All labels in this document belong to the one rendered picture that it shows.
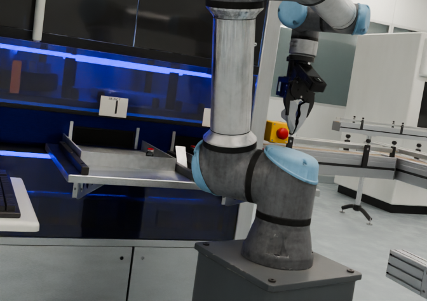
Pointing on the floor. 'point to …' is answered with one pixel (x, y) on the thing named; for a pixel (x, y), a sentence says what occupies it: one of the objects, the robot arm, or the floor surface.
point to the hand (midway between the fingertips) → (294, 129)
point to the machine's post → (261, 100)
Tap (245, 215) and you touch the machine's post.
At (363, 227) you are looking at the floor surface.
